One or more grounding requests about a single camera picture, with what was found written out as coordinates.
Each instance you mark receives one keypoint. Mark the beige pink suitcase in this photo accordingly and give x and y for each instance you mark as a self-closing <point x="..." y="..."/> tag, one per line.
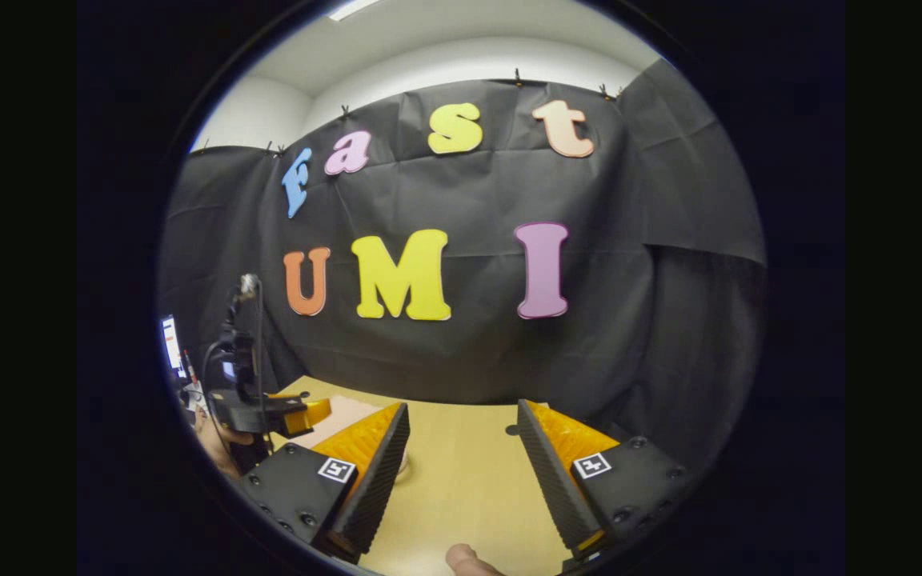
<point x="341" y="412"/>

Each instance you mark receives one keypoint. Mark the ceiling light panel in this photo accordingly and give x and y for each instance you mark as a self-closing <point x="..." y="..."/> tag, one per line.
<point x="353" y="8"/>

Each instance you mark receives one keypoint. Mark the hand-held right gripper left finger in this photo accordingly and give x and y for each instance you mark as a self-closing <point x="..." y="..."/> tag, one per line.
<point x="377" y="488"/>

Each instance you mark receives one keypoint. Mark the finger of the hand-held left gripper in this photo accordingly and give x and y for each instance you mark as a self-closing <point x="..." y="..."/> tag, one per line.
<point x="289" y="394"/>
<point x="313" y="414"/>

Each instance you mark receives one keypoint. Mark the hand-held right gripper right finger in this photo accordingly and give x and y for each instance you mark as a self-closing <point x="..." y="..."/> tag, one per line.
<point x="549" y="484"/>

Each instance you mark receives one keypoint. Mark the computer monitor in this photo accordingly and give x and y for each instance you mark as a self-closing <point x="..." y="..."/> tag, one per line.
<point x="170" y="344"/>

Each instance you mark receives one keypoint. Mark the black backdrop cloth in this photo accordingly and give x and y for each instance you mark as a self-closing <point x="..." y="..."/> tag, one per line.
<point x="461" y="352"/>

